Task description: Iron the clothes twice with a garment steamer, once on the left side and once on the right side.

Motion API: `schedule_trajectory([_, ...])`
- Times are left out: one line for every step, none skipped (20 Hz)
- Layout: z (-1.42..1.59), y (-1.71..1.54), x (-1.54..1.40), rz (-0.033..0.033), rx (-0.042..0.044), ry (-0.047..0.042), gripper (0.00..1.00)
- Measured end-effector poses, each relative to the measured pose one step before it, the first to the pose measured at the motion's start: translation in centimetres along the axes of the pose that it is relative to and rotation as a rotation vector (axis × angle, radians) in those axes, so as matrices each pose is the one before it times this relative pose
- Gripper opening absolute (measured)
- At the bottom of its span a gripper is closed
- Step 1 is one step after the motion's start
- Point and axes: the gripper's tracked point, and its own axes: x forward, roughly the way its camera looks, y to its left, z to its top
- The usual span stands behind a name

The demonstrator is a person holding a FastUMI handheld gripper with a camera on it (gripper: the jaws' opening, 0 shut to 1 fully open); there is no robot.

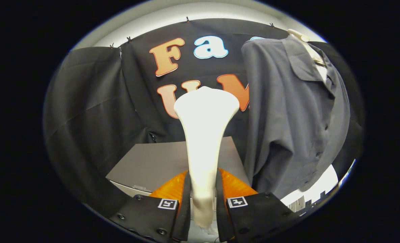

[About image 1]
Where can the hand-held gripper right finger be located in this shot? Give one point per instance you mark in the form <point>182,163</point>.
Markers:
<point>220,209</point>

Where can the white mannequin torso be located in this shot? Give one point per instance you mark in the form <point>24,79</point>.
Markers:
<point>297,34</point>

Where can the grey drawer cabinet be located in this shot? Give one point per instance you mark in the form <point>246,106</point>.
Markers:
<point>152,162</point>

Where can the black backdrop cloth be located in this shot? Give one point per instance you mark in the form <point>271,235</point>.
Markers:
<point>91,101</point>

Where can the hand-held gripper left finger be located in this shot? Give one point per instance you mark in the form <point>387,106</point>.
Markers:
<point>185,209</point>

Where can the white garment steamer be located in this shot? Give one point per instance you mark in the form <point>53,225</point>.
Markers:
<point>205,135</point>

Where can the row of black cloth clips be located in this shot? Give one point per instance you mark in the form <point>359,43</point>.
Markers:
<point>187,19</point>

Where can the grey button shirt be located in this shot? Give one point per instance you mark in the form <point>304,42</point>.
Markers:
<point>281,118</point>

